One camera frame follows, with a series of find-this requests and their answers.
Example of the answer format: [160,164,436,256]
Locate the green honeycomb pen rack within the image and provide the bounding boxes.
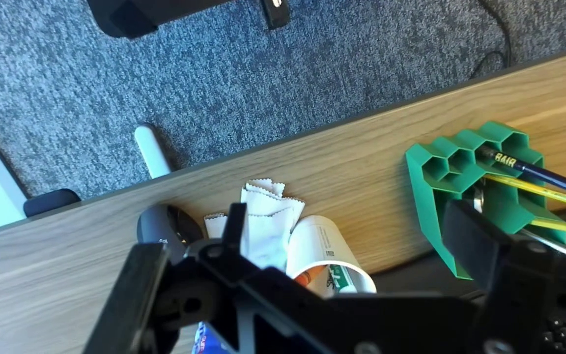
[402,120,566,284]

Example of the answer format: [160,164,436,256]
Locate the white crumpled cloth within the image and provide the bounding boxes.
[202,177,306,272]

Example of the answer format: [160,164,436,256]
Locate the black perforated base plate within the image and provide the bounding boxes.
[84,0,231,40]

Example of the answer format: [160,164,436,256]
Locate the black floor cables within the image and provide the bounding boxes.
[467,0,514,77]

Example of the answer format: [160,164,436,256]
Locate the dark blue pen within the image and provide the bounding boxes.
[477,144,566,201]

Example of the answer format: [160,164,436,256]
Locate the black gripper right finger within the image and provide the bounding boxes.
[439,197,566,354]

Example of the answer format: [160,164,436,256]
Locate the yellow pencil pink eraser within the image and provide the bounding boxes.
[526,217,566,240]

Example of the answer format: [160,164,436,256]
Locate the white paper cup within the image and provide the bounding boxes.
[284,215,379,301]

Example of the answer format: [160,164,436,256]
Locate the blue gum container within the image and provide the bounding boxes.
[190,321,221,354]

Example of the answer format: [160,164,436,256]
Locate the black computer mouse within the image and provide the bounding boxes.
[135,203,206,264]

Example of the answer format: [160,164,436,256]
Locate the white desk foot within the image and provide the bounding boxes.
[131,124,172,181]

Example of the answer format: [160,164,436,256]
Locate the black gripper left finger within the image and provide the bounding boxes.
[80,201,278,354]

